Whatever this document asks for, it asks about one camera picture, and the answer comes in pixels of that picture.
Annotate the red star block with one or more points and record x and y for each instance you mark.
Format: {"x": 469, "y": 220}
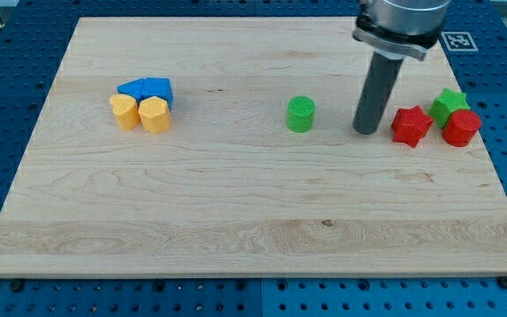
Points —
{"x": 410, "y": 125}

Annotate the red cylinder block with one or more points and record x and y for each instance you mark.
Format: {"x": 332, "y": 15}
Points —
{"x": 461, "y": 127}

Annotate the green cylinder block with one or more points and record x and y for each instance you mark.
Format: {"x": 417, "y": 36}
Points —
{"x": 300, "y": 113}

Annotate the white fiducial marker tag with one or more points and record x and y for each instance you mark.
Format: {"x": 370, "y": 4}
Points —
{"x": 457, "y": 41}

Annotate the yellow hexagon block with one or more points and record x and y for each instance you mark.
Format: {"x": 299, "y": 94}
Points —
{"x": 155, "y": 115}

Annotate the yellow heart block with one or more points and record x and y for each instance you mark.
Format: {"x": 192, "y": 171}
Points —
{"x": 125, "y": 110}

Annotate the wooden board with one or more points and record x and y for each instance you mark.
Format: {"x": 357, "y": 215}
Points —
{"x": 229, "y": 190}

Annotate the blue cube block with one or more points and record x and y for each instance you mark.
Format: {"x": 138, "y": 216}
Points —
{"x": 158, "y": 87}

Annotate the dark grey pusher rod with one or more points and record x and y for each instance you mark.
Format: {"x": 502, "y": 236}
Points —
{"x": 378, "y": 85}

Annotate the green star block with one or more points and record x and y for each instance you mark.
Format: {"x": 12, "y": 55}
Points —
{"x": 446, "y": 104}

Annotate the blue triangle block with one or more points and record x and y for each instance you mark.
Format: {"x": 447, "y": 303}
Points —
{"x": 133, "y": 89}

